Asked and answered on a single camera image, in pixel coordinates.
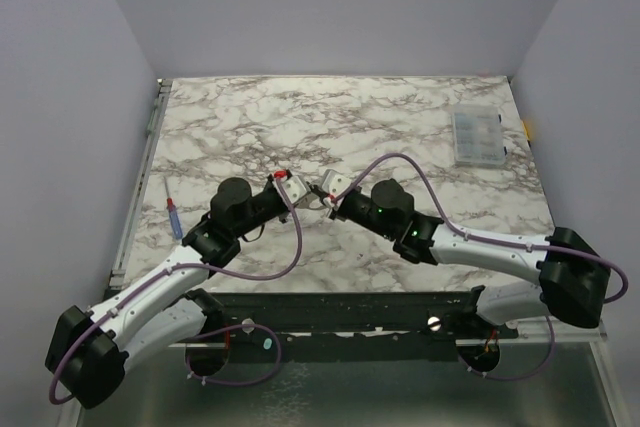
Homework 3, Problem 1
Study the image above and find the aluminium side rail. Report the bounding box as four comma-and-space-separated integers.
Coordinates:
107, 79, 173, 290

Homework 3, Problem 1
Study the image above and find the blue red screwdriver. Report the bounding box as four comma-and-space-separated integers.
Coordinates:
163, 177, 183, 240

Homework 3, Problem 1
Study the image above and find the clear plastic organizer box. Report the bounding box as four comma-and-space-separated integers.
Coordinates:
451, 104, 506, 168

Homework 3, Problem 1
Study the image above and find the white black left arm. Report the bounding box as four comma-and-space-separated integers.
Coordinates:
45, 171, 311, 408

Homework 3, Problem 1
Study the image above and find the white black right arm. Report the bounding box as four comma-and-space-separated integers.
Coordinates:
312, 175, 610, 338

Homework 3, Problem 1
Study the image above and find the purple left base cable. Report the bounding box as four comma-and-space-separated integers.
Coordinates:
187, 322, 283, 388

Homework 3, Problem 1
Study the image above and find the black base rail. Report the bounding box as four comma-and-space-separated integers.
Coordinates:
183, 289, 517, 367

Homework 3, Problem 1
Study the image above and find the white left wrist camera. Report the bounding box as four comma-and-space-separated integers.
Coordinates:
272, 170, 313, 209

